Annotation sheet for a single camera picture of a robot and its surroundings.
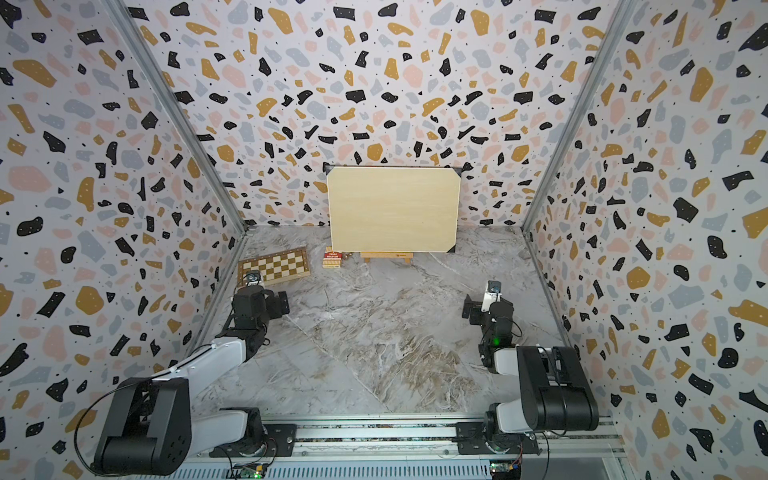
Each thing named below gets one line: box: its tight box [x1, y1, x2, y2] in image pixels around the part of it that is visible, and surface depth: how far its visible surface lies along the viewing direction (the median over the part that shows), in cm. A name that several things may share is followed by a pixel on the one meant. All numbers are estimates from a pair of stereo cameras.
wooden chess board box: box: [238, 247, 311, 287], surface depth 108 cm
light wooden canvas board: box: [326, 167, 461, 253], surface depth 107 cm
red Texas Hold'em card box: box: [322, 251, 343, 269], surface depth 112 cm
